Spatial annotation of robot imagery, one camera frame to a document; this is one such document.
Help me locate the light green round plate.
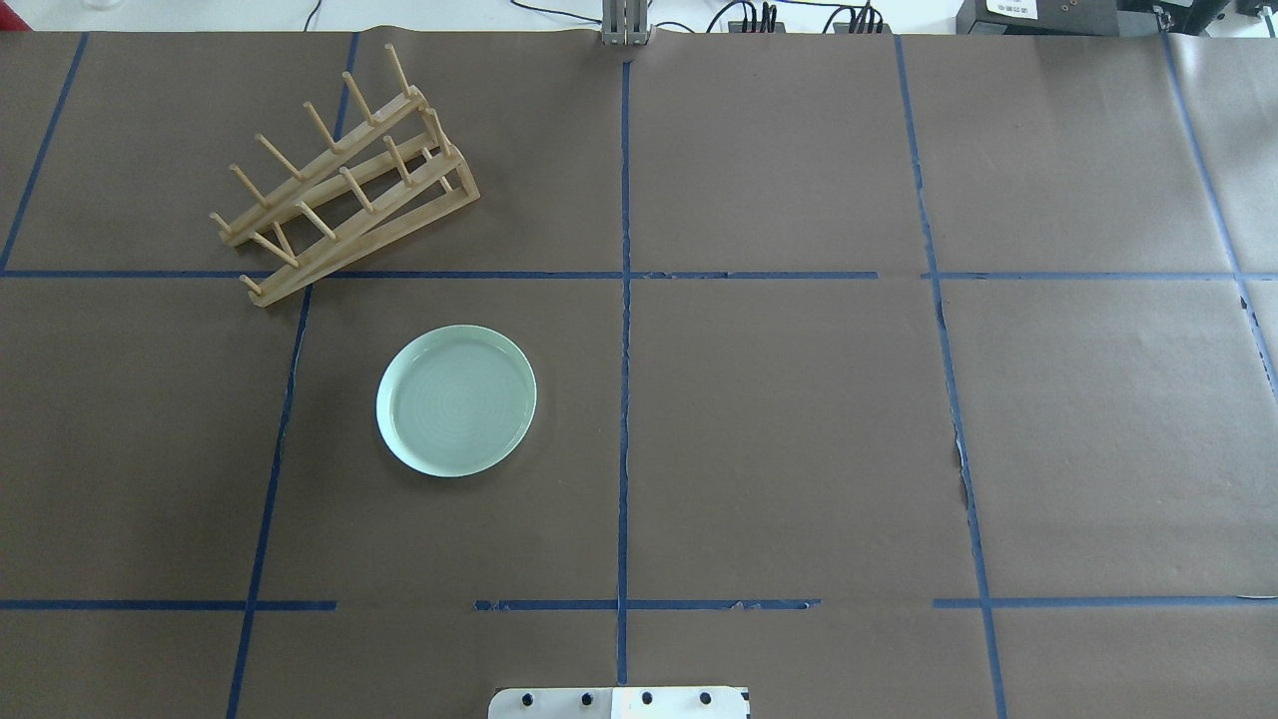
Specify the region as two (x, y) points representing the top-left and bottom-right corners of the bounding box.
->
(374, 324), (538, 478)

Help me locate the wooden plate rack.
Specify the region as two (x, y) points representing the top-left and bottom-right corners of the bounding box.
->
(210, 43), (481, 307)

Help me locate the black power strip right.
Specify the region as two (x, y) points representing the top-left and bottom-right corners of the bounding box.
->
(826, 3), (892, 34)

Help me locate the black device with label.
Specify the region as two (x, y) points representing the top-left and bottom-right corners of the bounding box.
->
(953, 1), (1163, 37)

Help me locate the grey aluminium frame post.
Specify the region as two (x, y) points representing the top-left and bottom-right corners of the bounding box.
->
(601, 0), (652, 47)

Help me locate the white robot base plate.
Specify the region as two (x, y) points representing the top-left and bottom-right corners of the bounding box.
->
(487, 685), (751, 718)

